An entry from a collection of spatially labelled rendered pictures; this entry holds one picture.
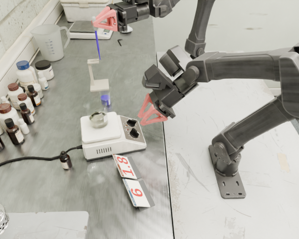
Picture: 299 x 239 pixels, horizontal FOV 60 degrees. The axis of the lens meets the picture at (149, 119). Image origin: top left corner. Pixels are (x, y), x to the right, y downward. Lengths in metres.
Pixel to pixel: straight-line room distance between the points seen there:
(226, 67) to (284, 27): 1.94
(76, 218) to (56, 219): 0.05
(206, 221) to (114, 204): 0.25
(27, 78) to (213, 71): 0.79
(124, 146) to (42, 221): 0.31
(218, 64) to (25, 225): 0.62
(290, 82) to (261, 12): 1.88
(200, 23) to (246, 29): 1.29
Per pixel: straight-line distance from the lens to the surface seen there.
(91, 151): 0.82
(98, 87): 1.15
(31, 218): 0.78
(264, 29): 2.47
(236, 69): 0.61
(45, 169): 0.88
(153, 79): 0.68
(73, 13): 1.86
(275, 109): 0.61
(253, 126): 0.66
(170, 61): 0.73
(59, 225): 0.74
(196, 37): 1.17
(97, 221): 0.74
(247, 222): 0.77
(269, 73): 0.58
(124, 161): 0.81
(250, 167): 0.88
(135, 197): 0.72
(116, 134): 0.80
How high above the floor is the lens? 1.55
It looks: 42 degrees down
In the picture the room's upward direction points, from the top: straight up
